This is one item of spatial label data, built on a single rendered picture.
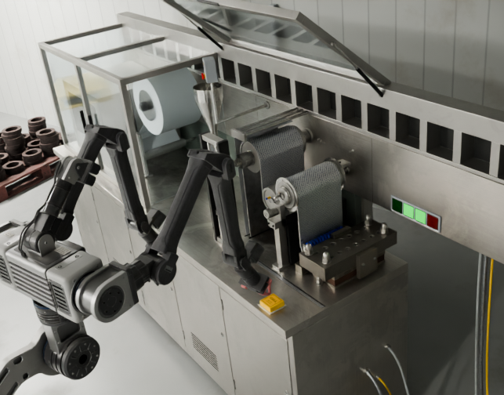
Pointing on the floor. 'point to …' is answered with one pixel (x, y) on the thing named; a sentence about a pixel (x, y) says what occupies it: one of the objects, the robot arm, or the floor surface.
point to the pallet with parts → (21, 157)
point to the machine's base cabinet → (316, 345)
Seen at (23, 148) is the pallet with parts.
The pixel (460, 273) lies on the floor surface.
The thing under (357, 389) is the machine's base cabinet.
